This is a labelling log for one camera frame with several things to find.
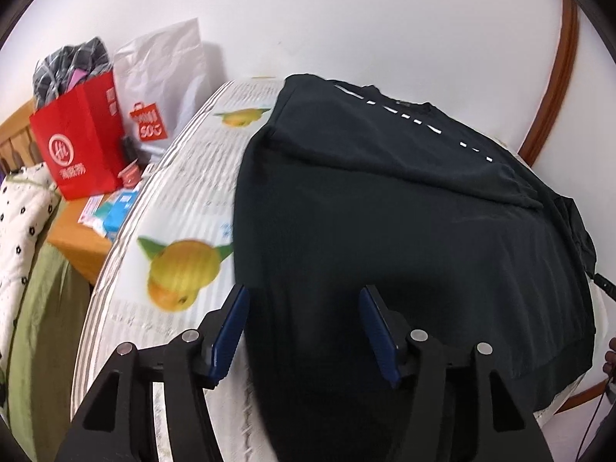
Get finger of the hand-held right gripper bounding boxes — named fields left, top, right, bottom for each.
left=592, top=273, right=616, bottom=300

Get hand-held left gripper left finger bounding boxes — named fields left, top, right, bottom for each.
left=55, top=284, right=251, bottom=462

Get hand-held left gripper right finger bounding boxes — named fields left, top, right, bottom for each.
left=358, top=285, right=554, bottom=462

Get black shirt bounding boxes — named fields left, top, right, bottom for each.
left=232, top=73, right=600, bottom=462

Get grey plaid clothes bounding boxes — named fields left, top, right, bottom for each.
left=33, top=36, right=114, bottom=109

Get fruit printed tablecloth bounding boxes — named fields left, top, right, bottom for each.
left=70, top=77, right=602, bottom=462

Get blue box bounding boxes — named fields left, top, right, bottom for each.
left=103, top=187, right=140, bottom=236

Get wooden nightstand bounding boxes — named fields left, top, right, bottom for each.
left=47, top=195, right=114, bottom=285

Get green bedsheet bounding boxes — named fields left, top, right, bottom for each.
left=0, top=202, right=92, bottom=462

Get pink cup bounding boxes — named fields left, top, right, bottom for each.
left=118, top=162, right=142, bottom=188

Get white dotted quilt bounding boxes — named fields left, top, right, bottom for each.
left=0, top=164, right=61, bottom=362

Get red paper bag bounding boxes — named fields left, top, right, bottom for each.
left=30, top=68, right=128, bottom=200

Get white plastic bag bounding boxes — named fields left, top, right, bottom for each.
left=113, top=18, right=210, bottom=152

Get wooden headboard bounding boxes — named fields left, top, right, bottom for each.
left=0, top=99, right=44, bottom=174

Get black cable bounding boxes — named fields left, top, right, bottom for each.
left=577, top=379, right=616, bottom=462

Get brown wooden door frame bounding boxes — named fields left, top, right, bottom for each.
left=517, top=0, right=581, bottom=167

